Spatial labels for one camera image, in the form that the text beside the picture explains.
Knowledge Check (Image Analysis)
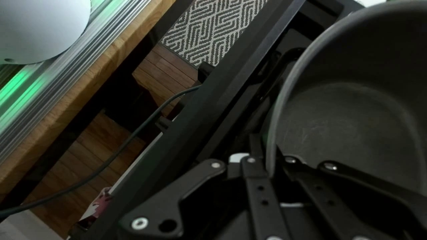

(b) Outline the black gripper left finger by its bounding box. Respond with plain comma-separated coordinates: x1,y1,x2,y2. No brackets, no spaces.
117,152,291,240

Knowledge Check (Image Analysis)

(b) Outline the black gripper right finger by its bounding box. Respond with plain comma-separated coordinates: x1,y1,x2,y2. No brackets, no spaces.
284,155,427,240

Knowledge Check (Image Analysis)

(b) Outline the black gas stove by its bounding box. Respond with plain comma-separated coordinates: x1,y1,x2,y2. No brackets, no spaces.
65,0,427,240

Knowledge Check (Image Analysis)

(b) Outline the stainless steel pot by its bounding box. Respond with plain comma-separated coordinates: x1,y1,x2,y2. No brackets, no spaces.
264,0,427,197

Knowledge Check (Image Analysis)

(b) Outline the grey patterned floor rug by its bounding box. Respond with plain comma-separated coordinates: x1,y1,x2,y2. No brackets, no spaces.
160,0,271,68

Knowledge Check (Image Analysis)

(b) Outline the black floor cable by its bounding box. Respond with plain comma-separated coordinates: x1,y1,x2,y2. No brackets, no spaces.
0,84,203,220

